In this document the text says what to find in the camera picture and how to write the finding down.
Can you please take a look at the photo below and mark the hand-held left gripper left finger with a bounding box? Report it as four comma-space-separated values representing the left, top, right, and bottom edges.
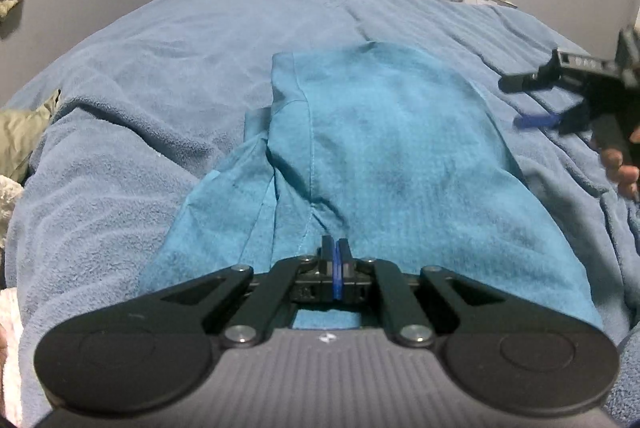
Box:
120, 235, 336, 350

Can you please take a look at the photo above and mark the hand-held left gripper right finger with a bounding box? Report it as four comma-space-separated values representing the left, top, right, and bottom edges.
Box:
334, 237, 546, 349

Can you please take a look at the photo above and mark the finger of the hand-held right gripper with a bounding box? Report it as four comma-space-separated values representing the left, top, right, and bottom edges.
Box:
514, 101, 597, 135
499, 50, 622, 93

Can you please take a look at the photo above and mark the teal t-shirt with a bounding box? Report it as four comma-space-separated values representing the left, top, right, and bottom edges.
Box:
137, 41, 603, 331

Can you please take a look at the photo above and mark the person's right hand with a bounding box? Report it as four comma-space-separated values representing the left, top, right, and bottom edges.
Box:
599, 147, 640, 203

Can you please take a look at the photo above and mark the blue fleece blanket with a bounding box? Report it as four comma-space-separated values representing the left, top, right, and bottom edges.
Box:
0, 0, 640, 428

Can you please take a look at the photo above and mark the cream fluffy cloth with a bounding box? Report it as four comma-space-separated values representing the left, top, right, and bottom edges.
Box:
0, 175, 25, 251

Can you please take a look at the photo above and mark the olive green cloth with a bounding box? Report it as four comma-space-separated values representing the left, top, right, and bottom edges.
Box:
0, 89, 62, 184

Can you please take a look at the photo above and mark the white pink cloth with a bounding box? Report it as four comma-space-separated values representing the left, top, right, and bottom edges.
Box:
0, 287, 25, 428

